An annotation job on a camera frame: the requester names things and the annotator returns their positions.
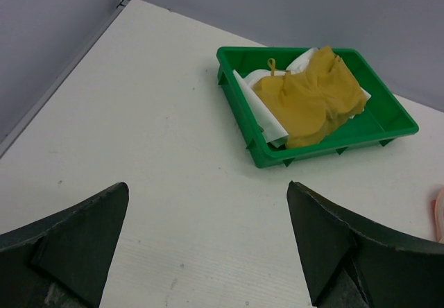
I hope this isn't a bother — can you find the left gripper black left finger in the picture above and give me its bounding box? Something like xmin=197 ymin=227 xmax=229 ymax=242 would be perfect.
xmin=1 ymin=182 xmax=129 ymax=307

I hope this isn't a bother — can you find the green plastic tray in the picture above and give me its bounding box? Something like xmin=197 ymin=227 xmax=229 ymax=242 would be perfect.
xmin=216 ymin=46 xmax=419 ymax=169

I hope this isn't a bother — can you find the mustard yellow bra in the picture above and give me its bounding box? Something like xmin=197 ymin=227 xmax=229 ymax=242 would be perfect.
xmin=253 ymin=46 xmax=368 ymax=148

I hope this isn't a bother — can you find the white bra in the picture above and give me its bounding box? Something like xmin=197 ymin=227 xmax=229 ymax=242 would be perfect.
xmin=233 ymin=48 xmax=370 ymax=148

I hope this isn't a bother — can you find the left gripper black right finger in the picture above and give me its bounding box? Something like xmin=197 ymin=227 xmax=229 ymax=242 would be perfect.
xmin=287 ymin=182 xmax=443 ymax=307

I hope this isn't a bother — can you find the peach patterned mesh laundry bag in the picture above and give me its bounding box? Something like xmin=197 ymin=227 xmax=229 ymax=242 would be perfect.
xmin=432 ymin=188 xmax=444 ymax=243

